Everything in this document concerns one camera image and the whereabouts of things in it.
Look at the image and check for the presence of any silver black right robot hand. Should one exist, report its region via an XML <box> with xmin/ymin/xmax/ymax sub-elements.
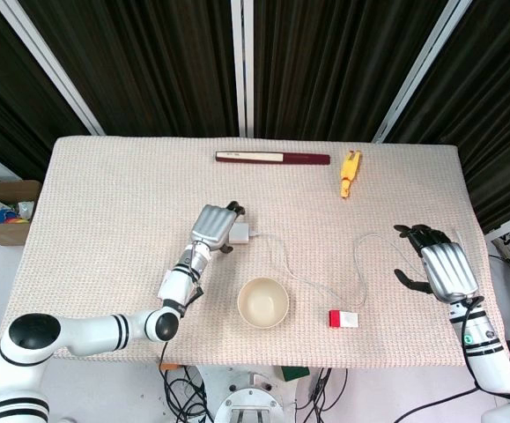
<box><xmin>393</xmin><ymin>223</ymin><xmax>480</xmax><ymax>304</ymax></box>

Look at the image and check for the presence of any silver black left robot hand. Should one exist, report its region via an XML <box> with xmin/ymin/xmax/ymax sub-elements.
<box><xmin>188</xmin><ymin>200</ymin><xmax>247</xmax><ymax>256</ymax></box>

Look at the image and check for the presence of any small white block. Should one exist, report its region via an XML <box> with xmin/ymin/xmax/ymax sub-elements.
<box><xmin>229</xmin><ymin>223</ymin><xmax>253</xmax><ymax>245</ymax></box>

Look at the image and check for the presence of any white charger with cable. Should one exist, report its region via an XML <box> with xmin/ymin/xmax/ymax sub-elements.
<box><xmin>248</xmin><ymin>227</ymin><xmax>467</xmax><ymax>309</ymax></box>

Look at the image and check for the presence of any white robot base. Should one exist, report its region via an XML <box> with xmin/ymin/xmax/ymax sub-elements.
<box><xmin>196</xmin><ymin>365</ymin><xmax>313</xmax><ymax>423</ymax></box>

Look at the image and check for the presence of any beige bowl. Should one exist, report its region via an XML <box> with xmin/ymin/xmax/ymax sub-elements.
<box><xmin>236</xmin><ymin>276</ymin><xmax>290</xmax><ymax>328</ymax></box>

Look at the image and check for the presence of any beige woven tablecloth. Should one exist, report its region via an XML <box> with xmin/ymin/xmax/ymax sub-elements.
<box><xmin>0</xmin><ymin>135</ymin><xmax>510</xmax><ymax>369</ymax></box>

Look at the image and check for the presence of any long maroon box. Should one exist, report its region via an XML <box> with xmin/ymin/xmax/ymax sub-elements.
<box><xmin>214</xmin><ymin>150</ymin><xmax>331</xmax><ymax>167</ymax></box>

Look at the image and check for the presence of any red and white box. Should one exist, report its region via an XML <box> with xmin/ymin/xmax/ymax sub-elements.
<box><xmin>328</xmin><ymin>309</ymin><xmax>360</xmax><ymax>330</ymax></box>

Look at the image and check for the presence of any yellow rubber chicken toy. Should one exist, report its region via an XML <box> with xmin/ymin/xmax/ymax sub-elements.
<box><xmin>338</xmin><ymin>149</ymin><xmax>363</xmax><ymax>199</ymax></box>

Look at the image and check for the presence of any dark pleated curtain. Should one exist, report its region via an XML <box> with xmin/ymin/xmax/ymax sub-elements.
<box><xmin>0</xmin><ymin>0</ymin><xmax>510</xmax><ymax>234</ymax></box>

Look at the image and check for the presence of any green block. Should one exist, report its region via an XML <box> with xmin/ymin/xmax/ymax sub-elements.
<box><xmin>280</xmin><ymin>366</ymin><xmax>311</xmax><ymax>382</ymax></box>

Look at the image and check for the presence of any colourful plastic toy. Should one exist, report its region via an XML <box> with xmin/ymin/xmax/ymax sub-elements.
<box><xmin>0</xmin><ymin>210</ymin><xmax>31</xmax><ymax>225</ymax></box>

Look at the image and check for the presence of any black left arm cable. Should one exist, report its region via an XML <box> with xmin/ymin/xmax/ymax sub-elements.
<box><xmin>159</xmin><ymin>250</ymin><xmax>205</xmax><ymax>367</ymax></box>

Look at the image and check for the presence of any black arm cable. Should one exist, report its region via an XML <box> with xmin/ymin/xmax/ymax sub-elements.
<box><xmin>159</xmin><ymin>250</ymin><xmax>205</xmax><ymax>367</ymax></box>
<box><xmin>393</xmin><ymin>297</ymin><xmax>487</xmax><ymax>423</ymax></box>

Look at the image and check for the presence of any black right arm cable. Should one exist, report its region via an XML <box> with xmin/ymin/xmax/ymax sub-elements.
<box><xmin>393</xmin><ymin>297</ymin><xmax>487</xmax><ymax>423</ymax></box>

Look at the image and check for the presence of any white metal frame post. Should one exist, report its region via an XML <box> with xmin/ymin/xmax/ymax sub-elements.
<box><xmin>0</xmin><ymin>0</ymin><xmax>106</xmax><ymax>137</ymax></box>
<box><xmin>372</xmin><ymin>0</ymin><xmax>475</xmax><ymax>145</ymax></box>
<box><xmin>231</xmin><ymin>0</ymin><xmax>255</xmax><ymax>137</ymax></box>

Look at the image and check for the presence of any black cable bundle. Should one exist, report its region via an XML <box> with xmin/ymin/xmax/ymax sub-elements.
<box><xmin>157</xmin><ymin>365</ymin><xmax>216</xmax><ymax>423</ymax></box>

